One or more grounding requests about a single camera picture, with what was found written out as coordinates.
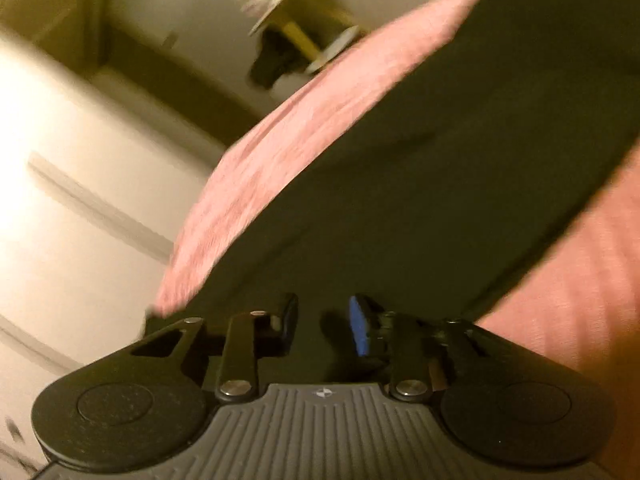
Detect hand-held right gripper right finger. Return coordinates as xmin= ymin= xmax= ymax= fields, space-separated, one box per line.
xmin=348 ymin=294 xmax=493 ymax=403

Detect dark cloth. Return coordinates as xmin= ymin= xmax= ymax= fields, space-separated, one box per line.
xmin=247 ymin=27 xmax=307 ymax=92

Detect white wardrobe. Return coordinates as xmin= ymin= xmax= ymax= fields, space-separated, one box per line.
xmin=0 ymin=35 xmax=228 ymax=466

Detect black pants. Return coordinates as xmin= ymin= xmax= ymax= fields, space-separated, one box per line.
xmin=144 ymin=0 xmax=640 ymax=343

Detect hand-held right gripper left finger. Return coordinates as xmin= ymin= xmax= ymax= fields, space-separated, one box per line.
xmin=131 ymin=292 xmax=299 ymax=403

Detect pink ribbed blanket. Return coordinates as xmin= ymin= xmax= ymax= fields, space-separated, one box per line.
xmin=154 ymin=0 xmax=640 ymax=386

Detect white round side table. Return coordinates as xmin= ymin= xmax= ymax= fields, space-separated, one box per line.
xmin=210 ymin=0 xmax=362 ymax=76

